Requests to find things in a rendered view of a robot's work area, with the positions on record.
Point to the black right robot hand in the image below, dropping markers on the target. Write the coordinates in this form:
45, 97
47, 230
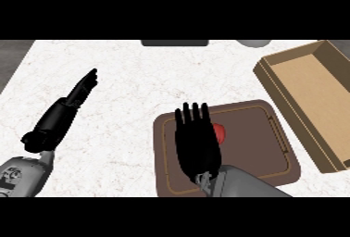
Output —
197, 145

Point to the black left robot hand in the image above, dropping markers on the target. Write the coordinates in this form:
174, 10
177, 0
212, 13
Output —
57, 118

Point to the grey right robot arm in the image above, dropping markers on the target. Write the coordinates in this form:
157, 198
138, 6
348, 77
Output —
242, 183

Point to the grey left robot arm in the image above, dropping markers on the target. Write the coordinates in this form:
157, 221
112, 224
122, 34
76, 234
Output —
23, 177

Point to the red bell pepper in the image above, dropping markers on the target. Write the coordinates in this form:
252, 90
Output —
221, 133

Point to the brown tray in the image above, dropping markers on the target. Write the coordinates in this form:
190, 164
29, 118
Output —
255, 145

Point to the cardboard box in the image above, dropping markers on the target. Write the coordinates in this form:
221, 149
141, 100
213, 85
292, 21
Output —
309, 102

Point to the dark grey flat appliance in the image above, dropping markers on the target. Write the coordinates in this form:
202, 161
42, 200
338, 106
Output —
175, 42

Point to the grey round object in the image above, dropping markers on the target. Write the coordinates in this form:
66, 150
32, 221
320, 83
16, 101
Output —
253, 43

